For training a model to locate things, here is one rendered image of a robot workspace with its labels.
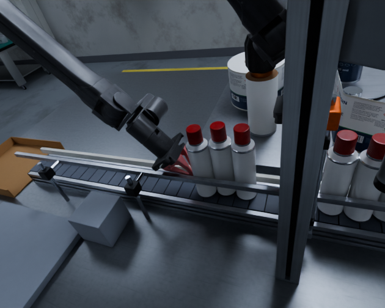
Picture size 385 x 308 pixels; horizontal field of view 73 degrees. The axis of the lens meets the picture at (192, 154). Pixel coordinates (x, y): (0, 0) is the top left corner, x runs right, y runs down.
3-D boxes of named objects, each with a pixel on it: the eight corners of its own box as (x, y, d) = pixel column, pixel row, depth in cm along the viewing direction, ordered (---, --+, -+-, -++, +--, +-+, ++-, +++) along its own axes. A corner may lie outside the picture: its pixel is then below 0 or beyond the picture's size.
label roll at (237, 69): (233, 86, 109) (230, 52, 100) (283, 82, 104) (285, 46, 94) (228, 112, 95) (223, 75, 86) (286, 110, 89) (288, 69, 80)
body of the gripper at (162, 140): (186, 136, 66) (164, 116, 64) (171, 164, 59) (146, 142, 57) (172, 146, 71) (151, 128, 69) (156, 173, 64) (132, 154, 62)
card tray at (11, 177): (65, 149, 107) (60, 141, 104) (14, 197, 89) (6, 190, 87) (16, 143, 118) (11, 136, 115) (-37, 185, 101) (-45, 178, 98)
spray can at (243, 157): (260, 188, 66) (258, 121, 53) (253, 203, 63) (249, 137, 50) (240, 183, 68) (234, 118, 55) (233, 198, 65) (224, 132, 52)
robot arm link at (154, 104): (98, 118, 62) (110, 97, 56) (123, 93, 70) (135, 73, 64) (139, 148, 65) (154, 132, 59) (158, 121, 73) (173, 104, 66)
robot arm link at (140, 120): (118, 131, 61) (129, 120, 57) (132, 114, 66) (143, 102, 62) (141, 150, 63) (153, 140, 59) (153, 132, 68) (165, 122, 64)
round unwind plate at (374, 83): (388, 62, 101) (390, 58, 100) (405, 104, 80) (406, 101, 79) (302, 65, 112) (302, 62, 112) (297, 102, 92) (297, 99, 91)
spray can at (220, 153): (236, 181, 69) (229, 117, 56) (237, 196, 65) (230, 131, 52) (217, 182, 70) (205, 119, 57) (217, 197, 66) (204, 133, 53)
